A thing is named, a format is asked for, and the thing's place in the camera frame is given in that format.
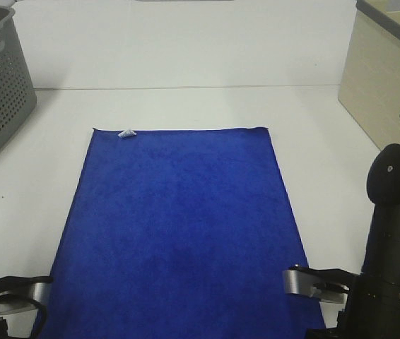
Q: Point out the beige plastic storage bin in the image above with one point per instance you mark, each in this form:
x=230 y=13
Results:
x=370 y=85

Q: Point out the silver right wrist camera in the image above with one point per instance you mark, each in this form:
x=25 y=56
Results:
x=327 y=285

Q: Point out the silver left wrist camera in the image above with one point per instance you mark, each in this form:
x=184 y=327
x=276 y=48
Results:
x=19 y=294

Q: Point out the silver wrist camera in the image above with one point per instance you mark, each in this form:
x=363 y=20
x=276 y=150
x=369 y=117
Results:
x=327 y=285
x=19 y=294

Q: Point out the blue microfibre towel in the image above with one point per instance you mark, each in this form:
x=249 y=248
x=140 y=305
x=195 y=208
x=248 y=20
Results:
x=179 y=234

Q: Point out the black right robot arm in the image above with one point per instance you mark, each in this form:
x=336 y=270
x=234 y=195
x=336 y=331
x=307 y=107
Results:
x=372 y=307

